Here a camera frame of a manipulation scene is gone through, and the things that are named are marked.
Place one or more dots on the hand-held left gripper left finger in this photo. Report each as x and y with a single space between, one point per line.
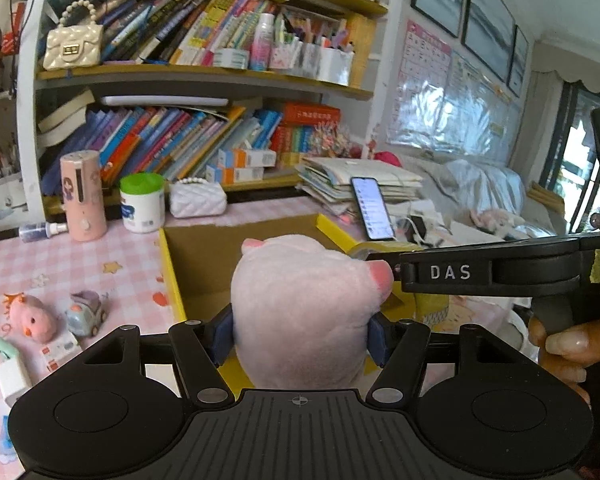
222 336

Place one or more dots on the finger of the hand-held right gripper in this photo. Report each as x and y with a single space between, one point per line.
387 259

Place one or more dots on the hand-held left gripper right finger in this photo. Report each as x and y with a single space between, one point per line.
377 338

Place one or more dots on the large pink plush pig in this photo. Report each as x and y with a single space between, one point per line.
295 310

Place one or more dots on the yellow cardboard box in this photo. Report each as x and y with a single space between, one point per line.
200 260

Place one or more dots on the grey purple toy car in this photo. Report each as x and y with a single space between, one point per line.
85 315

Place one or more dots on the small white red-label box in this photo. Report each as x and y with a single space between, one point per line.
60 350

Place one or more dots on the small pink plush toy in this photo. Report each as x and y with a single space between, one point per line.
30 320

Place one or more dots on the white charger block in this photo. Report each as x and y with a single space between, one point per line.
12 380

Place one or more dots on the person's right hand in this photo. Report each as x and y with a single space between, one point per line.
570 347

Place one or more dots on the black smartphone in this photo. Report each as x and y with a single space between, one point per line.
372 207

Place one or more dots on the stack of papers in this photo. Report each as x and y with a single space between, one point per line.
340 175

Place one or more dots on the grey white sofa cover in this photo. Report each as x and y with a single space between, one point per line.
480 185

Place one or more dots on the window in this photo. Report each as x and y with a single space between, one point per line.
575 150

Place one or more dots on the white quilted purse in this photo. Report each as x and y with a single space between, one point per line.
197 200

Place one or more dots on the white canister green lid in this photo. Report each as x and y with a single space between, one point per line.
142 210

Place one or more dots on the red boxed book set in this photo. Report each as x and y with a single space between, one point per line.
307 125

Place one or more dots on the pink checkered tablecloth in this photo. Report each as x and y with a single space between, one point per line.
80 270

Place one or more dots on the white orange medicine box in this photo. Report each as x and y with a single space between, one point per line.
247 157
235 175

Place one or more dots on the pink cylinder humidifier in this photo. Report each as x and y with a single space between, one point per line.
85 200

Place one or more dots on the row of colourful books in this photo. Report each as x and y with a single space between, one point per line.
155 140
180 25

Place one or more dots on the blue spray bottle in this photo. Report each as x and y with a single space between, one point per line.
37 232

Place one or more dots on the small black framed picture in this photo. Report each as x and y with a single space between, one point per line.
518 60

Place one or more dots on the white folder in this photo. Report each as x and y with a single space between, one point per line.
165 101

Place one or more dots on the pink white bottle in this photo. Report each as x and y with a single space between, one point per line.
262 42

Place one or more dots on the thick cream book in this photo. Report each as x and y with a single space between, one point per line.
62 132
65 107

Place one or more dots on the white cups with brushes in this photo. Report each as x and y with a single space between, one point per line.
2 190

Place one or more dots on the wooden bookshelf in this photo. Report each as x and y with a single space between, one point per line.
180 71

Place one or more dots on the plastic covered wall chart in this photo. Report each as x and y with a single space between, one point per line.
460 110

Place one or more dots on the pink wall poster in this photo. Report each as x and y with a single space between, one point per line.
425 60

